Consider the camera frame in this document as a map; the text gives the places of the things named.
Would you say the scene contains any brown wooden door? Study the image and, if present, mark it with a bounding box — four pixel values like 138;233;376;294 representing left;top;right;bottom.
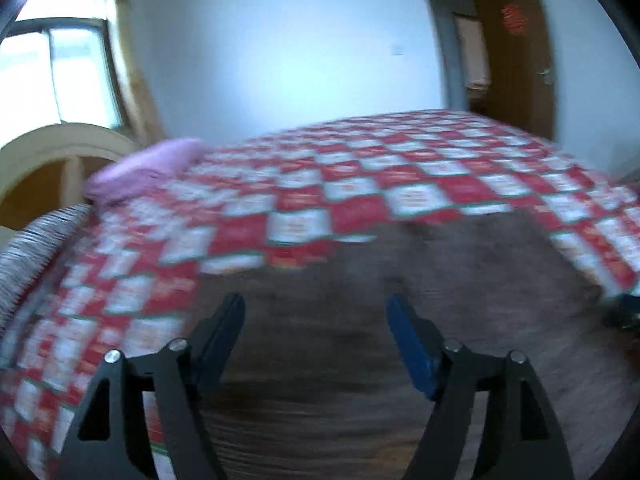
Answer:
475;0;558;141

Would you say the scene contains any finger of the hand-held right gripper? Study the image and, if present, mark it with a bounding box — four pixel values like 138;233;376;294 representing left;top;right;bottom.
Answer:
602;292;640;333

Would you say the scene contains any red door decoration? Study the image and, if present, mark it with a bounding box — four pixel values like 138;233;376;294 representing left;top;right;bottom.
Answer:
500;2;533;36

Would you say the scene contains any grey door frame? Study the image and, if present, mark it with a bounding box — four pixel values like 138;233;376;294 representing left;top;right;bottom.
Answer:
416;0;493;113

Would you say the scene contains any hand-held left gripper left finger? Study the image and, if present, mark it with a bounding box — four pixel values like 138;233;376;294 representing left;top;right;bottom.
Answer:
57;292;247;480

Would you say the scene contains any yellow curtain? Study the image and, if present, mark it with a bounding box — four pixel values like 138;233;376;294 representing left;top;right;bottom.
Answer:
102;0;166;143

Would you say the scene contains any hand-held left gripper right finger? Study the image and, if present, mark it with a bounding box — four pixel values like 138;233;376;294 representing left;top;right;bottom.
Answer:
386;293;583;480

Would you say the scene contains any striped pillow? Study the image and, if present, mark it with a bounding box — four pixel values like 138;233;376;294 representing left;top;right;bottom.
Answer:
0;202;96;331

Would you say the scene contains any cream wooden headboard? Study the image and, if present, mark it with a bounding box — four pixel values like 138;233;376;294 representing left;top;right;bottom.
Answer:
0;122;143;241

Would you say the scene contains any red checkered printed blanket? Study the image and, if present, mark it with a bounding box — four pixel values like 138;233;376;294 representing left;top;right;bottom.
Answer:
0;107;640;480

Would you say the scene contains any brown knit garment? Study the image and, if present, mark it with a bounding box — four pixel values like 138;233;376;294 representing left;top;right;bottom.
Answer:
197;207;640;480

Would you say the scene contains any window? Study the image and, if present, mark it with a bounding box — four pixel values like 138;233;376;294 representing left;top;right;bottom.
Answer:
0;0;126;148

